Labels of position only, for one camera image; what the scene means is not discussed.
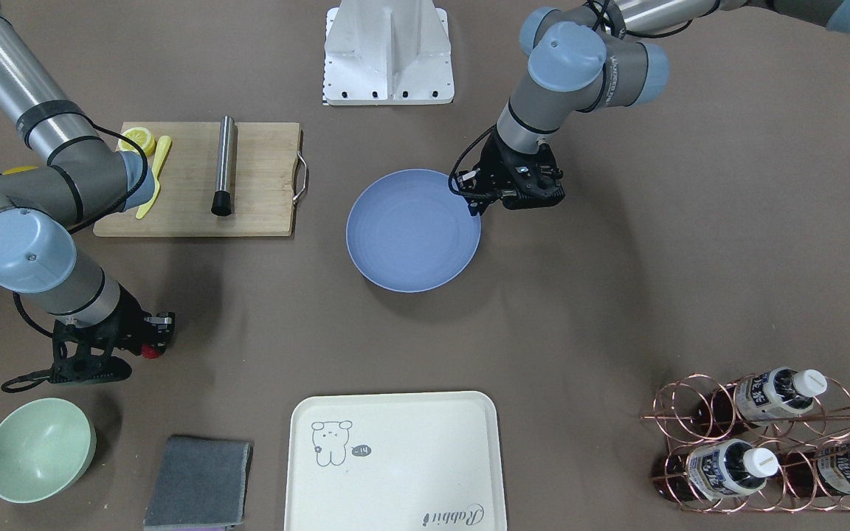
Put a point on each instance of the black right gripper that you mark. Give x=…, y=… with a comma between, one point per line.
x=128, y=318

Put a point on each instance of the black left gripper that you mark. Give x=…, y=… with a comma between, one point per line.
x=490, y=164

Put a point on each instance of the blue plate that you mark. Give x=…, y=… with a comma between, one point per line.
x=408, y=233

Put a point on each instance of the red strawberry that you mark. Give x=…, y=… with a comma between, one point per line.
x=149, y=352

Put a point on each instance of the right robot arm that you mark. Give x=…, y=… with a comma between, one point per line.
x=80, y=181

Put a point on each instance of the mint green bowl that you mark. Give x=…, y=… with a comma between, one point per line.
x=45, y=446

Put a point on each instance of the grey folded cloth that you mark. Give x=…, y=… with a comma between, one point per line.
x=201, y=485

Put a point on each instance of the steel muddler black tip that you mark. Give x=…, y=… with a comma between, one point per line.
x=222, y=204

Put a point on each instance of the yellow lemon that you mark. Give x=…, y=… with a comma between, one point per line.
x=18, y=169

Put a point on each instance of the yellow plastic knife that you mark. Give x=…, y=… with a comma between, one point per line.
x=161, y=152

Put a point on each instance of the wooden cutting board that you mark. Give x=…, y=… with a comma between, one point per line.
x=262, y=186

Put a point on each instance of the lemon half upper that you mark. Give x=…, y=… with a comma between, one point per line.
x=137, y=137

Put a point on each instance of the cream rabbit tray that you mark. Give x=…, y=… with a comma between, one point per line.
x=400, y=461

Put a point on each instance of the drink bottle white cap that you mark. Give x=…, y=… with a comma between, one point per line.
x=781, y=393

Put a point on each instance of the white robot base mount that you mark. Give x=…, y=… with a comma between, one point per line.
x=387, y=53

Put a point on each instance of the copper wire bottle rack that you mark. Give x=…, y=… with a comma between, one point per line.
x=683, y=410

